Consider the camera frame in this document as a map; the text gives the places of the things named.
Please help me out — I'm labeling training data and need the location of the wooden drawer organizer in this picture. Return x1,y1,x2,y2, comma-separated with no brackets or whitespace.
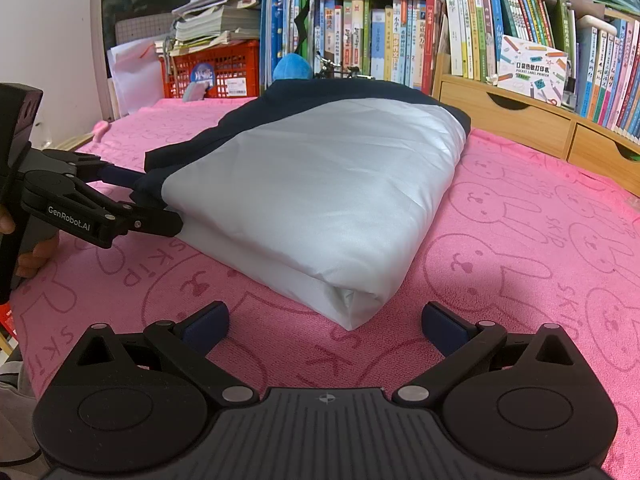
432,52,640,192

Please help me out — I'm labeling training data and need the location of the white and navy jacket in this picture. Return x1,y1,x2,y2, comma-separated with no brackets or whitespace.
132,79,474,332

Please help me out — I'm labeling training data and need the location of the black strap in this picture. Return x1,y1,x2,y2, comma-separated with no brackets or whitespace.
294,0,337,47

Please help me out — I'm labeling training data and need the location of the model bicycle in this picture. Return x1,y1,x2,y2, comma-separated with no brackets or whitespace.
312,52,377,82

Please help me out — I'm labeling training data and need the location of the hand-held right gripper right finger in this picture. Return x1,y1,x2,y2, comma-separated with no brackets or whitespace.
392,301,576,406

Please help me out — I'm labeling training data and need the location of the row of colourful books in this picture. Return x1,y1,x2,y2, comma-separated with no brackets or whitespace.
259,0,640,147

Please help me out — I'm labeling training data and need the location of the red plastic crate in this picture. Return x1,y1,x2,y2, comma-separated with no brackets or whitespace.
159,39,262,102

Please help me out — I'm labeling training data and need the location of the person's grey clothing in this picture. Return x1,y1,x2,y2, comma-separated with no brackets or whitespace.
0,349,42,467

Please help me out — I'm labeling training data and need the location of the person's left hand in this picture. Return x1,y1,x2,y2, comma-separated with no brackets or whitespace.
0,204,62,280

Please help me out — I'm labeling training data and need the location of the white paper bag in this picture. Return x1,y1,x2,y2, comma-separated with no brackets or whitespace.
106,39,167,122

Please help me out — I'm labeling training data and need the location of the stack of papers and booklets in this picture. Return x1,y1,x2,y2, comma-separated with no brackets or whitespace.
166,0,262,57

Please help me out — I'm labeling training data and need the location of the round blue hand fan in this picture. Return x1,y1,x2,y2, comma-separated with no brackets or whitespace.
181,62,218,104

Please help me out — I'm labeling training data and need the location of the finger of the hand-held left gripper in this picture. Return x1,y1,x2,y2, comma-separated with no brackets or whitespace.
42,149,146,190
106,199,184,249

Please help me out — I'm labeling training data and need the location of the small round blue plush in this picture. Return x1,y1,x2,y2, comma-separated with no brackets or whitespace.
272,53,313,82

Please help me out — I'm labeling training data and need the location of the pink bunny print blanket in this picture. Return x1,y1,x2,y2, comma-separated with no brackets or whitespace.
10,97,640,476

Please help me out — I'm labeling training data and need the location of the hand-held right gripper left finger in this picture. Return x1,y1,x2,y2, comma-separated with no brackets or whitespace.
75,301,260,406

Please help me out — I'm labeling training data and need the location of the white label printer box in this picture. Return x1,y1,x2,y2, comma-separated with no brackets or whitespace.
495,35,572,109

